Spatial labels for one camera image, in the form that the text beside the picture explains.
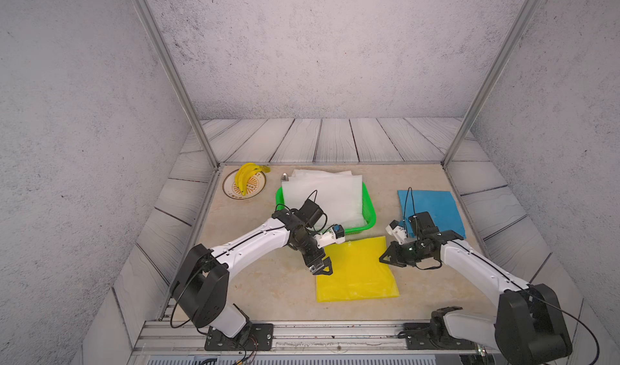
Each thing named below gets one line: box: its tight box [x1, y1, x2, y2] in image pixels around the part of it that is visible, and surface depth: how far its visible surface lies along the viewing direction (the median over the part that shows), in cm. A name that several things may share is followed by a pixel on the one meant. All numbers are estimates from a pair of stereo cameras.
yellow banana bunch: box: [234, 162, 271, 197], surface depth 114 cm
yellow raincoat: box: [316, 235, 400, 303], surface depth 82 cm
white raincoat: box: [280, 169, 368, 230], surface depth 101 cm
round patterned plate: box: [222, 168, 267, 200], surface depth 113 cm
